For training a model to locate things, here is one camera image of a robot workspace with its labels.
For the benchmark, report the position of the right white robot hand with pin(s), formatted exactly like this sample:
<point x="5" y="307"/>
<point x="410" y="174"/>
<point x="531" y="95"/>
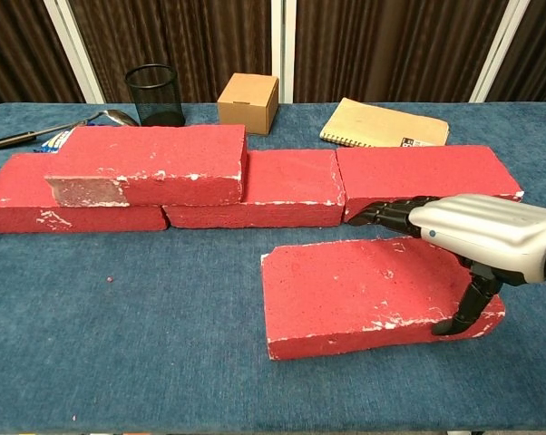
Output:
<point x="481" y="235"/>

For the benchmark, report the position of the red foam brick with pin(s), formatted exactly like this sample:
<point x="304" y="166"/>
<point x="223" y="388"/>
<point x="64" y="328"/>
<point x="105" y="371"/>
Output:
<point x="164" y="154"/>
<point x="418" y="172"/>
<point x="19" y="190"/>
<point x="291" y="181"/>
<point x="345" y="294"/>

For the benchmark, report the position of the kraft spiral notebook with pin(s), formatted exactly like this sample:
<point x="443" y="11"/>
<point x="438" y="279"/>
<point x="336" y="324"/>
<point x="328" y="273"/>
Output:
<point x="382" y="122"/>

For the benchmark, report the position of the dark brown curtain panel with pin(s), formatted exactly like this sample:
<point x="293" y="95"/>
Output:
<point x="391" y="45"/>
<point x="540" y="45"/>
<point x="187" y="36"/>
<point x="19" y="45"/>

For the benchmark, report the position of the small brown cardboard box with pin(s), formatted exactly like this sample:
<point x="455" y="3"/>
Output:
<point x="246" y="106"/>

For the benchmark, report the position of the blue table cloth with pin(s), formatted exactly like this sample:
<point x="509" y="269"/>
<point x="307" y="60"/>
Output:
<point x="164" y="340"/>

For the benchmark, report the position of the black mesh pen cup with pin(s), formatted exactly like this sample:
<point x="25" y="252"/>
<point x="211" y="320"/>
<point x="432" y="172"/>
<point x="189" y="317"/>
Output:
<point x="157" y="99"/>

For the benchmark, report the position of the blue snack packet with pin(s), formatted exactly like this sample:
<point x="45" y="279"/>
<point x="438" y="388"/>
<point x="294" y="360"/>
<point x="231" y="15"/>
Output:
<point x="55" y="141"/>

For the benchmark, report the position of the white partition post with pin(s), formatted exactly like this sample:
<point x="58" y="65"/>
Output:
<point x="283" y="45"/>
<point x="75" y="50"/>
<point x="500" y="50"/>

